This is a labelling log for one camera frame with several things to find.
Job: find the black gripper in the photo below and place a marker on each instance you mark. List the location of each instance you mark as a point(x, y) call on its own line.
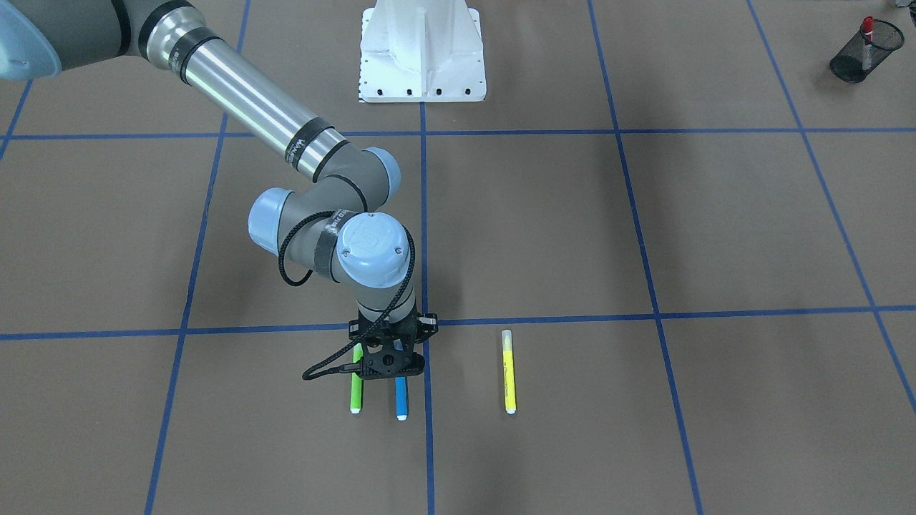
point(429, 322)

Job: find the blue highlighter pen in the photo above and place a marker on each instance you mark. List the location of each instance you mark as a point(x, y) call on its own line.
point(401, 398)

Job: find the red white marker pen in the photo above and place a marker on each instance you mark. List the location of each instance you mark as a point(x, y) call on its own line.
point(866, 32)

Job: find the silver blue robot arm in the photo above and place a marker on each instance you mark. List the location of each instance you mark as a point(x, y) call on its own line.
point(124, 247)

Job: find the green highlighter pen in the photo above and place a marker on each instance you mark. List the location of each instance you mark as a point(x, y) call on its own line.
point(356, 393)

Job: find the yellow highlighter pen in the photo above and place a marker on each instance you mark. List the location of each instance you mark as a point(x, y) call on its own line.
point(508, 366)

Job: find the black mesh pen cup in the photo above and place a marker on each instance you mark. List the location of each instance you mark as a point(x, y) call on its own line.
point(873, 42)

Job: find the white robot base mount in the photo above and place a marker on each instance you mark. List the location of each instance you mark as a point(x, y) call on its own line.
point(421, 51)

